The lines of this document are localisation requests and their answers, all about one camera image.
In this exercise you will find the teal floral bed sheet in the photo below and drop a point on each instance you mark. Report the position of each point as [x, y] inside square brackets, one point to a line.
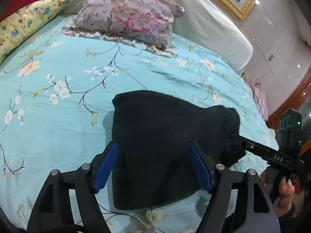
[60, 126]

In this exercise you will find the purple floral pillow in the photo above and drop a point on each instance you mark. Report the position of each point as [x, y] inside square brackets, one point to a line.
[128, 14]

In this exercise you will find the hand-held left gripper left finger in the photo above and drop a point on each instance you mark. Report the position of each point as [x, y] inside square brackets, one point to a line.
[108, 167]

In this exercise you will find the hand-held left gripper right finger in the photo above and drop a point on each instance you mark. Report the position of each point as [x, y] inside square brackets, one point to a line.
[200, 167]

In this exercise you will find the curved wooden frame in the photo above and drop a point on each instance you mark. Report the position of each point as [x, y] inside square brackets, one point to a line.
[291, 97]

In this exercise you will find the person's right forearm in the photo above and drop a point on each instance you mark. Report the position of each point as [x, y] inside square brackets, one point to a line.
[289, 216]

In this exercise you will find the person's right hand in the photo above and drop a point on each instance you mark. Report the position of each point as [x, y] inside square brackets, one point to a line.
[284, 196]

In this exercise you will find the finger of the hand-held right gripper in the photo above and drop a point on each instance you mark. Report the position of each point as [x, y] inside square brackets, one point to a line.
[252, 147]

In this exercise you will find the black pants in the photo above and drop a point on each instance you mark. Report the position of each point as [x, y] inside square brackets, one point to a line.
[158, 138]

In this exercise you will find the white ribbed headboard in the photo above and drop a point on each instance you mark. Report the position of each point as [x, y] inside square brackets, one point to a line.
[206, 29]

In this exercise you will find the yellow printed bolster pillow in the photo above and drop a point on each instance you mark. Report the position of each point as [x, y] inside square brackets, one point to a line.
[29, 19]

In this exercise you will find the pink patterned cushion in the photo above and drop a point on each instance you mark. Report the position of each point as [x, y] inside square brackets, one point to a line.
[261, 102]

